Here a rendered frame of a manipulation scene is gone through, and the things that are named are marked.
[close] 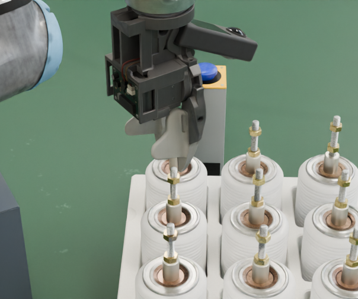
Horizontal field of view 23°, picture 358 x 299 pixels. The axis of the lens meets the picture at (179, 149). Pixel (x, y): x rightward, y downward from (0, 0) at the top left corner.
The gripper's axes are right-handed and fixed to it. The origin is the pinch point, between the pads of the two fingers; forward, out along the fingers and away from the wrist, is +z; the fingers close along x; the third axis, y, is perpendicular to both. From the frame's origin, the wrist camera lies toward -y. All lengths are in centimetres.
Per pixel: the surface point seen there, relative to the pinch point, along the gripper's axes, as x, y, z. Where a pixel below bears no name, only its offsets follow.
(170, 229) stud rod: 0.1, 1.1, 11.7
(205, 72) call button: -29.4, -25.8, 12.3
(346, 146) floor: -33, -65, 45
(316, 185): -4.1, -28.3, 20.4
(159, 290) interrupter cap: 1.4, 3.8, 19.8
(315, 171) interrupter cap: -6.4, -30.0, 19.9
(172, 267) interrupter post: 0.7, 1.3, 17.7
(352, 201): -0.8, -33.1, 23.5
